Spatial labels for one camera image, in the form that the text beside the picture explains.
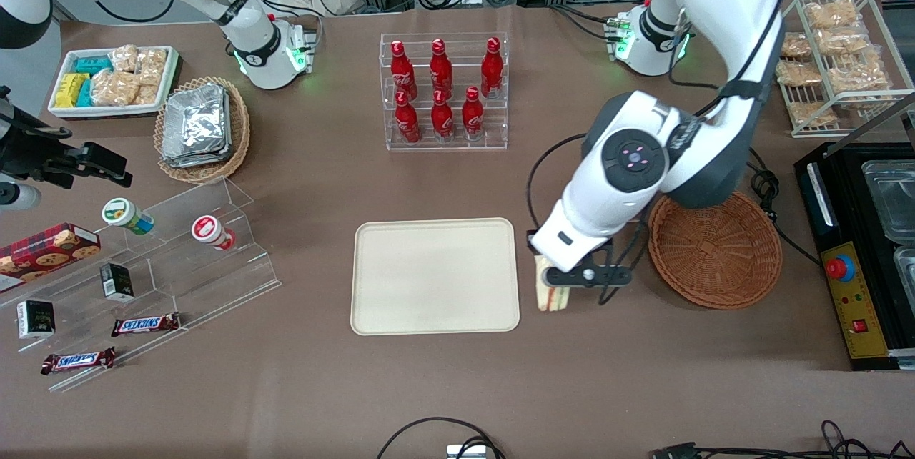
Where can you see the brown Snickers bar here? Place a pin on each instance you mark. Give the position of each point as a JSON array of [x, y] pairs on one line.
[[77, 360], [146, 324]]

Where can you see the teal snack pack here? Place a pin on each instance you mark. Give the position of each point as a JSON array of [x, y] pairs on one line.
[[93, 64], [85, 93]]

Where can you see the small grey device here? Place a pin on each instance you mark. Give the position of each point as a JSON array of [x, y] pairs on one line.
[[466, 452]]

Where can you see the round brown wicker basket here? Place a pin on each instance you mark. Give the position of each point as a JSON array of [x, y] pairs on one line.
[[715, 259]]

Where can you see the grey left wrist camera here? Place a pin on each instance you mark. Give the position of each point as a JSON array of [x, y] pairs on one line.
[[607, 277]]

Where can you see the clear rectangular food pan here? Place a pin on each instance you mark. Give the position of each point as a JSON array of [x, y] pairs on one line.
[[906, 269], [893, 198]]

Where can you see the white rectangular snack tray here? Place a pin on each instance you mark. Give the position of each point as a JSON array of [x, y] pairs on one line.
[[107, 111]]

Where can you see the oval tan wicker basket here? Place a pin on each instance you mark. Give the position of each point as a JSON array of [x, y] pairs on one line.
[[239, 130]]

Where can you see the red cola bottle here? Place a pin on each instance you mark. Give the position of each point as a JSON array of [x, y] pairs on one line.
[[407, 123], [472, 118], [402, 73], [441, 69], [442, 121], [491, 69]]

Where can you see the clear acrylic bottle rack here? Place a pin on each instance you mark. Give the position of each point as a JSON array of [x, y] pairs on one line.
[[457, 146]]

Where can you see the clear rice cracker bag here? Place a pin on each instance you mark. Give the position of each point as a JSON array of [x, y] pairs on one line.
[[124, 58], [148, 94], [151, 66], [114, 87]]

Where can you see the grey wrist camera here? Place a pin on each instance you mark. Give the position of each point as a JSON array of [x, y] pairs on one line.
[[607, 277], [18, 196]]

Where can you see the green lid yogurt cup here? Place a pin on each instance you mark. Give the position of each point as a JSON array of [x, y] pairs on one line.
[[123, 214]]

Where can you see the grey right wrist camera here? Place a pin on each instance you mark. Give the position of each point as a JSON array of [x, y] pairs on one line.
[[18, 196]]

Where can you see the triangular sandwich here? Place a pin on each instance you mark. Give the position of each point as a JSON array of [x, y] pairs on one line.
[[552, 299]]

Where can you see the black appliance with yellow panel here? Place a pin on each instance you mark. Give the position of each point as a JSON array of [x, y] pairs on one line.
[[818, 230]]

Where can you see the small black tea box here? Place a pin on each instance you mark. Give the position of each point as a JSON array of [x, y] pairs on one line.
[[36, 319], [116, 282]]

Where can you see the grey metal bar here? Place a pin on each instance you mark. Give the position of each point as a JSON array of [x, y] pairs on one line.
[[883, 116]]

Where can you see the yellow snack pack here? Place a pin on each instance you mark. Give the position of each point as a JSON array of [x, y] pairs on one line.
[[70, 89]]

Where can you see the red tartan cookie box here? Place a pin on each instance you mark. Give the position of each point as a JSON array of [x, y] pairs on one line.
[[43, 253]]

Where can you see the red emergency stop button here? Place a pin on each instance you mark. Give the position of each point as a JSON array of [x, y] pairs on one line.
[[840, 268]]

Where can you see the red lid yogurt cup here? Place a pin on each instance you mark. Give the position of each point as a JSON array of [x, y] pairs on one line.
[[209, 230]]

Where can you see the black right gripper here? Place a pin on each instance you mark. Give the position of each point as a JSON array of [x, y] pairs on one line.
[[30, 154]]

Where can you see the clear acrylic stepped display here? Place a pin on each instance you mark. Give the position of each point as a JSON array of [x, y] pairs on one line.
[[193, 280]]

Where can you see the clear fried snack bag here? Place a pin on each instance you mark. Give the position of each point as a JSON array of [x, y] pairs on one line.
[[798, 73], [843, 41], [858, 76], [796, 44], [811, 112], [831, 13]]

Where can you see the cream rectangular serving tray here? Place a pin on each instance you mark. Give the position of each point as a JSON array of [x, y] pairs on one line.
[[434, 277]]

